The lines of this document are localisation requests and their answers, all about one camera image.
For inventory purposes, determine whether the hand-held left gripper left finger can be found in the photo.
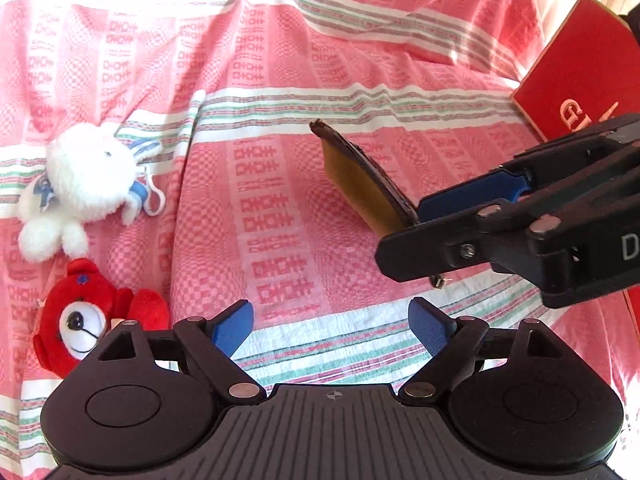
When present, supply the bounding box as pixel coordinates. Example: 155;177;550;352
86;299;268;404

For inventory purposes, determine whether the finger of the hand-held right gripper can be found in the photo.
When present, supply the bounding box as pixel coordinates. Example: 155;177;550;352
417;114;640;224
375;200;567;284

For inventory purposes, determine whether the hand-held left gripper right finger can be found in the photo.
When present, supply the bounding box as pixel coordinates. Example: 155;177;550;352
400;297;576;404

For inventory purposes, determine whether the brown leather pouch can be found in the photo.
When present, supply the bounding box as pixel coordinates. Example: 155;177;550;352
309;119;420;236

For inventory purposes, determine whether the red box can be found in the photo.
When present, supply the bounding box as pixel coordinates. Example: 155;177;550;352
510;0;640;143

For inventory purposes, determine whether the white plush rabbit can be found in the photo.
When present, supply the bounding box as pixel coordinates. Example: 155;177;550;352
17;122;166;263

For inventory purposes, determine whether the red plush bear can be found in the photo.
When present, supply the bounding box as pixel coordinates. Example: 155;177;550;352
31;258;171;378

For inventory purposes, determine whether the pink printed blanket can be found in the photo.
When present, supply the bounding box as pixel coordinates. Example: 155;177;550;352
0;0;640;480

